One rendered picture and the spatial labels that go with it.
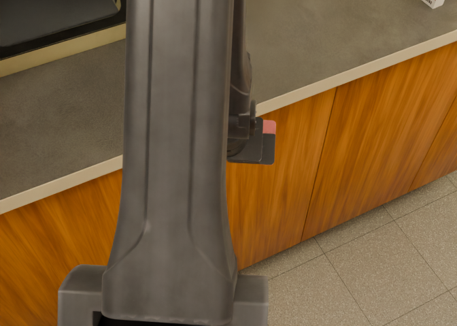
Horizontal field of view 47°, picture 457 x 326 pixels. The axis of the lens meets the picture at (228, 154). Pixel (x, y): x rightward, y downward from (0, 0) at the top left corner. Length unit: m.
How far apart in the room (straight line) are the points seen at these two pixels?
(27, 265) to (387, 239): 1.27
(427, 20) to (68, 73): 0.80
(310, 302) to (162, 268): 1.63
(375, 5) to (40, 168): 0.83
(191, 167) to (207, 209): 0.02
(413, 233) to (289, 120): 0.98
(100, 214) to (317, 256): 0.98
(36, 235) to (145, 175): 0.94
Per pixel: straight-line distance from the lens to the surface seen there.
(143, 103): 0.24
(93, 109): 1.08
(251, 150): 0.77
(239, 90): 0.55
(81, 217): 1.16
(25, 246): 1.19
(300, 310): 1.85
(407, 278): 1.98
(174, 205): 0.24
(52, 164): 1.01
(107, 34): 1.19
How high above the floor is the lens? 1.72
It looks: 53 degrees down
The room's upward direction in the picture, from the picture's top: straight up
